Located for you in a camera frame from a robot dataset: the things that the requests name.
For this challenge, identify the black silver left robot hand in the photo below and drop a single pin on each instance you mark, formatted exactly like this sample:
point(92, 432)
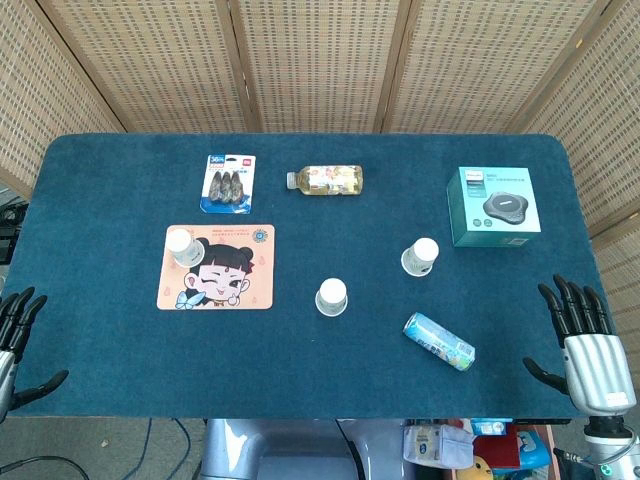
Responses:
point(10, 330)

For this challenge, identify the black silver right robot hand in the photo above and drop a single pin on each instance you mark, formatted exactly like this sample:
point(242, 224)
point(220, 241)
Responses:
point(597, 370)

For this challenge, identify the white paper cup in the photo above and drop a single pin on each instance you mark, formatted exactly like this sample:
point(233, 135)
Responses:
point(331, 296)
point(184, 249)
point(421, 255)

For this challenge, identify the black equipment beside table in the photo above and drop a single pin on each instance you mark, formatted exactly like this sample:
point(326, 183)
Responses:
point(10, 235)

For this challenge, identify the small blue white box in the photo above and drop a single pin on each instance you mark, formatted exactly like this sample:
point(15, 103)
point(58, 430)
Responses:
point(490, 426)

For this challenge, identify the red book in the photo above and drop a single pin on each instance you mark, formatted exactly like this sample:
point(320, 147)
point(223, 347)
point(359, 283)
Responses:
point(497, 450)

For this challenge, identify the yellow plush toy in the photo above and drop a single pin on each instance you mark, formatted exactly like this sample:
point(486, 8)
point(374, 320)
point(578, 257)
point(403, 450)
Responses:
point(481, 469)

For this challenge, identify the teal drink can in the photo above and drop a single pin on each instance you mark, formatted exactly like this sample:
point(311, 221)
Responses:
point(439, 341)

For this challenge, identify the white fabric bag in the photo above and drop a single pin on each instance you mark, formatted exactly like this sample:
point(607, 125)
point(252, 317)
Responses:
point(435, 447)

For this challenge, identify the teal speakerphone product box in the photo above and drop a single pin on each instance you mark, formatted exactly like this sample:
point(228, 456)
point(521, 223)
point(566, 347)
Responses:
point(495, 210)

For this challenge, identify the cartoon girl mouse pad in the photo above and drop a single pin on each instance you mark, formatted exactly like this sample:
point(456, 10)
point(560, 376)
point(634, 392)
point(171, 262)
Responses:
point(240, 280)

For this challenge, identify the blue felt table cloth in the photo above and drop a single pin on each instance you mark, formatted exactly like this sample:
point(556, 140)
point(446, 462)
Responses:
point(250, 360)

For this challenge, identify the blue binder clip blister pack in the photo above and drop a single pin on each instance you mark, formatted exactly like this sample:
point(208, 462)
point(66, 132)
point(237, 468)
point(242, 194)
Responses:
point(228, 185)

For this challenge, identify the grey robot torso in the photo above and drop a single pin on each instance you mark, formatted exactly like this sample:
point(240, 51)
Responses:
point(280, 450)

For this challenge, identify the yellow drink plastic bottle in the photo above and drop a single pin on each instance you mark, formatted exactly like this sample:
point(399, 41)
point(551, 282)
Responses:
point(330, 181)

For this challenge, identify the bamboo folding screen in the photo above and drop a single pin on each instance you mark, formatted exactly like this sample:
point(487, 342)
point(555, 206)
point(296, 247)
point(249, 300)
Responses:
point(320, 50)

